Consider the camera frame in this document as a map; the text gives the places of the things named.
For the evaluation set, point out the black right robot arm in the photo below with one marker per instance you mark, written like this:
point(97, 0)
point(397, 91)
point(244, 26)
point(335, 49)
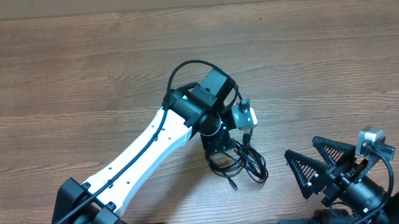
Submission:
point(384, 207)

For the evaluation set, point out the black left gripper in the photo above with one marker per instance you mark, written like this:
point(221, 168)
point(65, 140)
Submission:
point(217, 143)

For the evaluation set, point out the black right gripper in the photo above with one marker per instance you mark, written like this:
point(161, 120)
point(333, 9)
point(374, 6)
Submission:
point(340, 175)

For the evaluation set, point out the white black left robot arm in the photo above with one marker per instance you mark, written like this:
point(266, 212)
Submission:
point(195, 108)

